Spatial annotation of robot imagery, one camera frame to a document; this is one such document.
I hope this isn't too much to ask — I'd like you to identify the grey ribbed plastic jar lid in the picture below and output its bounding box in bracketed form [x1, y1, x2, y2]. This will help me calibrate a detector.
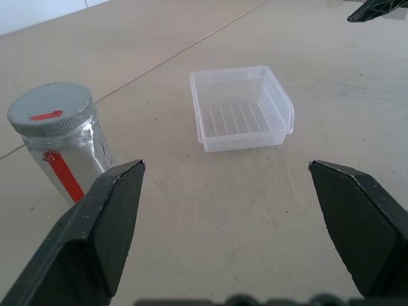
[7, 82, 95, 138]

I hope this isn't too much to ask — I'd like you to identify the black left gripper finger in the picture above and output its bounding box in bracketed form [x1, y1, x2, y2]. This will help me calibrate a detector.
[346, 0, 408, 22]
[0, 159, 147, 306]
[307, 159, 408, 301]

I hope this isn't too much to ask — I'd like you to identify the silver jar with grey lid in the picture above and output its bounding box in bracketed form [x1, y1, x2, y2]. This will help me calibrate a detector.
[20, 102, 118, 205]

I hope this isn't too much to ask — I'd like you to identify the clear plastic tray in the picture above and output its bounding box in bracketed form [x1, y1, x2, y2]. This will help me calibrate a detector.
[189, 65, 295, 153]

